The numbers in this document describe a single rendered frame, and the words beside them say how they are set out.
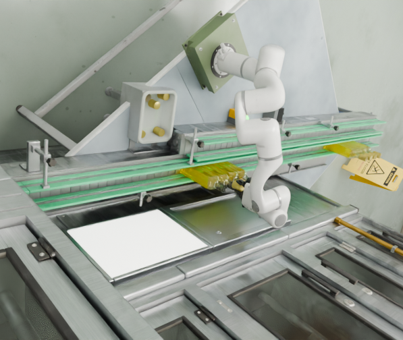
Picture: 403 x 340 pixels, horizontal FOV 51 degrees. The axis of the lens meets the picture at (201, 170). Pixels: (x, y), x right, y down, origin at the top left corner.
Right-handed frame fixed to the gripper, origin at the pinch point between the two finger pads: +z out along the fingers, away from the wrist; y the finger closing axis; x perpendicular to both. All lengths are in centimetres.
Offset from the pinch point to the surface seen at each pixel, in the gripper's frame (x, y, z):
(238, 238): 8.3, -13.4, -17.1
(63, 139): 63, 5, 48
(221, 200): -1.9, -13.9, 15.0
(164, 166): 27.3, 2.8, 18.4
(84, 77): 47, 24, 89
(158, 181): 28.6, -4.6, 19.0
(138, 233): 45.4, -13.1, -6.3
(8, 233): 91, 20, -54
